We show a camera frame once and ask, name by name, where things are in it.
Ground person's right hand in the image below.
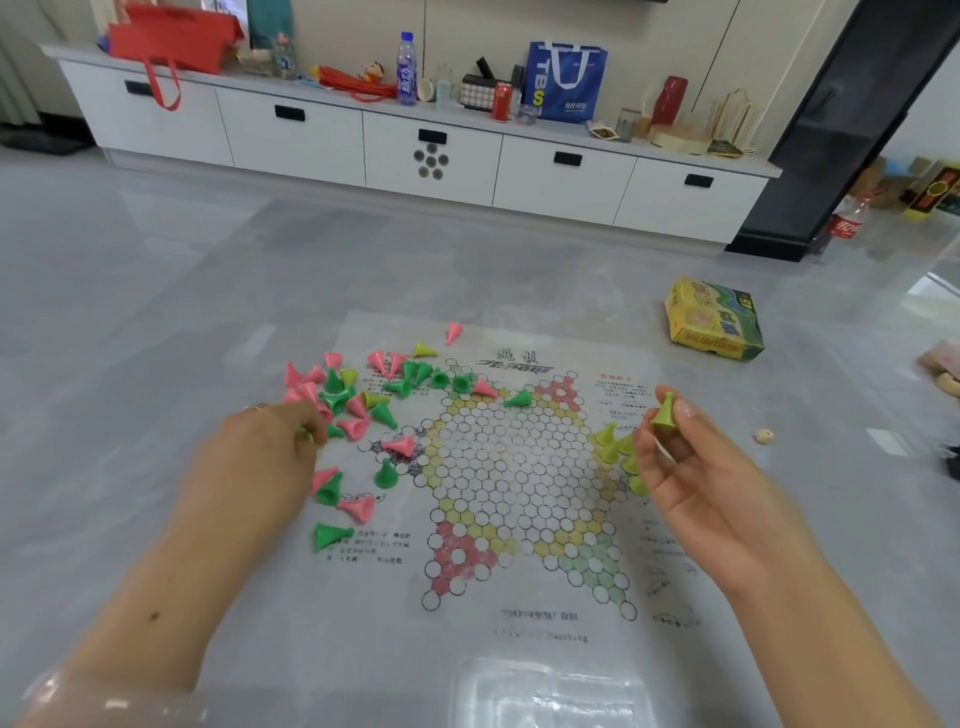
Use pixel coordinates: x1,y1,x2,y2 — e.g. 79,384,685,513
632,384,815,598

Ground person's left hand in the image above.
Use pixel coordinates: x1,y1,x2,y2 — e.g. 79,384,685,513
172,399,331,568

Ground pile of mixed cone pieces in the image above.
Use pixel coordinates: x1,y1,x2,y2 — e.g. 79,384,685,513
283,320,535,555

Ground yellow-green cone game pieces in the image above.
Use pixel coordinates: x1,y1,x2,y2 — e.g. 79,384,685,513
586,422,652,498

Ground checkers board sheet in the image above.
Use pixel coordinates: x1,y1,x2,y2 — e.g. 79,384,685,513
191,309,766,728

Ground person's left forearm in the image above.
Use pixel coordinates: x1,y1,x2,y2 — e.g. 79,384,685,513
14,509,256,728

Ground yellow green cardboard box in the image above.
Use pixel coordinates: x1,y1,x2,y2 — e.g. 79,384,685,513
664,278,766,363

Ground clear plastic tray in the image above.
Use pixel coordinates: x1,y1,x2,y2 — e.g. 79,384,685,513
449,658,661,728

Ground pink book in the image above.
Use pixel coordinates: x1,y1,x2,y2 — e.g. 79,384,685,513
918,341,960,376

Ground red-label cola bottle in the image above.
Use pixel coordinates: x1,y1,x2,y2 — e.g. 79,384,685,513
824,196,875,243

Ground white TV cabinet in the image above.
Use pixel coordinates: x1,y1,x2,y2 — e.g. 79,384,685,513
41,43,783,245

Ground round wooden box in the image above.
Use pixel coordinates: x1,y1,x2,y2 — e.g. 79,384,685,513
646,123,712,156

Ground yellow black carton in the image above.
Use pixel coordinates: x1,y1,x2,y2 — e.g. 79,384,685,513
903,161,960,223

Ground black glass cabinet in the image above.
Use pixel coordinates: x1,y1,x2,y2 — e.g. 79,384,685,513
725,0,960,264

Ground black floor mat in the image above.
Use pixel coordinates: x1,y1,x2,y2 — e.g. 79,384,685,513
0,123,95,157

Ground red vase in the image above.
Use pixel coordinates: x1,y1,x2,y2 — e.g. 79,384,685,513
650,74,689,127

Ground red folded umbrella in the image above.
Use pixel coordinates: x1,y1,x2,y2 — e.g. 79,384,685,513
309,65,399,103

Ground blue tote bag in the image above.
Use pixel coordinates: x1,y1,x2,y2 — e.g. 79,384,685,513
522,41,610,124

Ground blue-label water bottle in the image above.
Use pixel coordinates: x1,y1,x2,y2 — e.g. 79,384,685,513
396,31,419,106

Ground red fabric bag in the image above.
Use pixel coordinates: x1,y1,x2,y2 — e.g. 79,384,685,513
107,3,245,112

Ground black white checkered box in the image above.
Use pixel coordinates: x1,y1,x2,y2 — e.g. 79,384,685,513
458,73,498,111

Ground teal cloth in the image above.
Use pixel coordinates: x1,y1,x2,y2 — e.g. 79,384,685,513
247,0,295,52

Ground grey-green curtain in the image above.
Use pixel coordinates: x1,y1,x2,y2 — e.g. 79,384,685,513
0,22,43,125

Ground white printed card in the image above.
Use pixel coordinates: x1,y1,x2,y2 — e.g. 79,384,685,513
200,0,249,31

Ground pale pink jade bracelet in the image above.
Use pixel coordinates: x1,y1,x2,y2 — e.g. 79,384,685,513
14,665,211,728

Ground gold wire rack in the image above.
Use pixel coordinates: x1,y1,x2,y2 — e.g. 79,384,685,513
706,88,759,159

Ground beige picture frame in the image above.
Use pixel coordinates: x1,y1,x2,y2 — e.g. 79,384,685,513
89,0,133,39

